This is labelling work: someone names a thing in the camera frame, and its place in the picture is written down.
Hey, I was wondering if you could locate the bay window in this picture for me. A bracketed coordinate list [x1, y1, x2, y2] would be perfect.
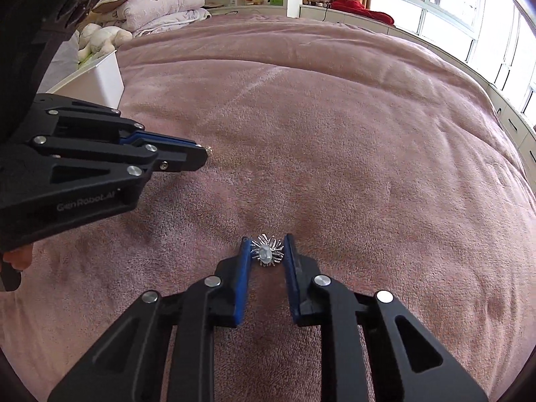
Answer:
[372, 0, 536, 128]

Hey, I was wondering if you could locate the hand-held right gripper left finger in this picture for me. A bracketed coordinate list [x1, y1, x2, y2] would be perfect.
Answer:
[47, 237, 253, 402]

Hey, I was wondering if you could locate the white plush toy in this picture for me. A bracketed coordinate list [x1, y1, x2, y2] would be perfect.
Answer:
[77, 23, 132, 63]

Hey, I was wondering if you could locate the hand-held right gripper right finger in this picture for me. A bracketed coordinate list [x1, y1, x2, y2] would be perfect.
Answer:
[282, 233, 490, 402]

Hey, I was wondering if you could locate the silver starburst brooch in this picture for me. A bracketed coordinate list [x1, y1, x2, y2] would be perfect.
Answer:
[250, 233, 286, 268]

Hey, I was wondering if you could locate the red cloth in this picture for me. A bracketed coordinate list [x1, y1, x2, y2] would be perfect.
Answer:
[331, 0, 394, 26]

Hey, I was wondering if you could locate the person's left hand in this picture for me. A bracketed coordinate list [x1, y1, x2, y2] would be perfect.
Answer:
[3, 244, 34, 271]

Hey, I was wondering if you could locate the folded lilac quilt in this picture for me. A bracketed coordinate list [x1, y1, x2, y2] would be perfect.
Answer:
[94, 0, 212, 36]

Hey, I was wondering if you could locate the white rectangular storage box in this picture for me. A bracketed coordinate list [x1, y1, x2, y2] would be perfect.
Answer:
[46, 49, 125, 107]

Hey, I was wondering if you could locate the pink plush bed blanket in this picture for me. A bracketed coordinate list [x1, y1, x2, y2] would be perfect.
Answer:
[0, 10, 536, 402]

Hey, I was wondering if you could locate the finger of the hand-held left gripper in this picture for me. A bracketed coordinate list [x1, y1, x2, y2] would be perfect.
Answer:
[31, 93, 198, 148]
[25, 135, 209, 209]

